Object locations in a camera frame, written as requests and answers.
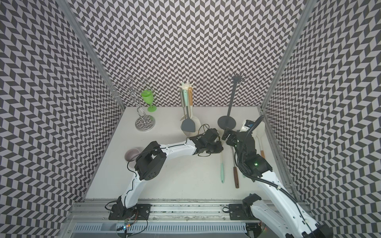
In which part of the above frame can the green plastic goblet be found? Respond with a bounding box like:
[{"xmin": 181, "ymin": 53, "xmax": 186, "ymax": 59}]
[{"xmin": 141, "ymin": 90, "xmax": 157, "ymax": 112}]

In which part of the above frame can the chrome wire glass rack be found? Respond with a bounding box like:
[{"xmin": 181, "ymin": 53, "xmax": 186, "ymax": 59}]
[{"xmin": 112, "ymin": 77, "xmax": 155, "ymax": 132}]

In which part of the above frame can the cream utensil rack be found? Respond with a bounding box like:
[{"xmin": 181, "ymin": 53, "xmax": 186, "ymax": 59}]
[{"xmin": 178, "ymin": 82, "xmax": 201, "ymax": 137}]

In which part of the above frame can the grey turner mint handle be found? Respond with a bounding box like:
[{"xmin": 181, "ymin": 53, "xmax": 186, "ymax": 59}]
[{"xmin": 181, "ymin": 89, "xmax": 195, "ymax": 132}]

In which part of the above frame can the pink ceramic cup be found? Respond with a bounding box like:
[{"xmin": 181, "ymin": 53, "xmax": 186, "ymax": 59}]
[{"xmin": 124, "ymin": 148, "xmax": 141, "ymax": 162}]

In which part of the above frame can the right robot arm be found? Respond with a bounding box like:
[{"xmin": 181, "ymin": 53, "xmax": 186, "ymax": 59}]
[{"xmin": 222, "ymin": 116, "xmax": 333, "ymax": 238}]

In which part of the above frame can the white spatula wooden handle rack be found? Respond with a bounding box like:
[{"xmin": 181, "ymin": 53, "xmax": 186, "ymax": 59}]
[{"xmin": 188, "ymin": 87, "xmax": 200, "ymax": 126}]

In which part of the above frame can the white spatula mint handle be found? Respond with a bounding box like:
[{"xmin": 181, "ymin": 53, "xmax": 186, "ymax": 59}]
[{"xmin": 220, "ymin": 153, "xmax": 225, "ymax": 183}]

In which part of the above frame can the steel spoon brown handle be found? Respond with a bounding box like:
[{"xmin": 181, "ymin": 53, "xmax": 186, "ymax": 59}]
[{"xmin": 231, "ymin": 147, "xmax": 239, "ymax": 188}]

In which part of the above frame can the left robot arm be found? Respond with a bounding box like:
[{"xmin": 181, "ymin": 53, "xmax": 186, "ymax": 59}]
[{"xmin": 105, "ymin": 129, "xmax": 223, "ymax": 221}]

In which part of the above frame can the dark grey utensil rack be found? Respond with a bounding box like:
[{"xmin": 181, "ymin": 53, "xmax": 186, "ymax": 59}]
[{"xmin": 217, "ymin": 75, "xmax": 244, "ymax": 130}]

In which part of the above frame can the cream spatula cream handle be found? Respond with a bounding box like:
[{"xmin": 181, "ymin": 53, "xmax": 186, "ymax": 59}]
[{"xmin": 180, "ymin": 90, "xmax": 186, "ymax": 121}]

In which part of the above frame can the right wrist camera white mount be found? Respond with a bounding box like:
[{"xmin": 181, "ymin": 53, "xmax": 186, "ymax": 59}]
[{"xmin": 240, "ymin": 120, "xmax": 255, "ymax": 132}]

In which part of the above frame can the metal base rail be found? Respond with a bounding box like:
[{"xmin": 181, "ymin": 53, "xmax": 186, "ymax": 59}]
[{"xmin": 58, "ymin": 199, "xmax": 275, "ymax": 238}]

